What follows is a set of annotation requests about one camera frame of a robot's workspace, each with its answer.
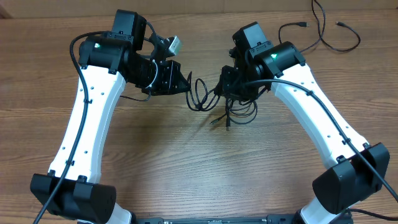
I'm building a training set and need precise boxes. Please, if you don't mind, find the black USB cable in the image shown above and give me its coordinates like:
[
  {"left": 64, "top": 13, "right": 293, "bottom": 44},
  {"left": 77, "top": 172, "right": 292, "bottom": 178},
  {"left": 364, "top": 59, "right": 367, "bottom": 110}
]
[{"left": 185, "top": 71, "right": 259, "bottom": 131}]

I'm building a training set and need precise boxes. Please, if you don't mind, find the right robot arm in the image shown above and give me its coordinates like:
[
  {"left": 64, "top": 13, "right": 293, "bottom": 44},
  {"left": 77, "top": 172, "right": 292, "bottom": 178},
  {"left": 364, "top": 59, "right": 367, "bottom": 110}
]
[{"left": 216, "top": 22, "right": 390, "bottom": 223}]

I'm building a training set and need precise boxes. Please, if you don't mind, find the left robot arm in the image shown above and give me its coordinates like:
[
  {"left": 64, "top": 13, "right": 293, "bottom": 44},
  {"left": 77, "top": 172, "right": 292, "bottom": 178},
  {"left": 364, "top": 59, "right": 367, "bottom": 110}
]
[{"left": 30, "top": 10, "right": 190, "bottom": 223}]

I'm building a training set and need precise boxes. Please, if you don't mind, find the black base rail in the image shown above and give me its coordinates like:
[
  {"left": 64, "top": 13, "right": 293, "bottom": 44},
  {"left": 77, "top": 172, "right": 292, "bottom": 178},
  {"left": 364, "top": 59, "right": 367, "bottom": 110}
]
[{"left": 133, "top": 214, "right": 301, "bottom": 224}]

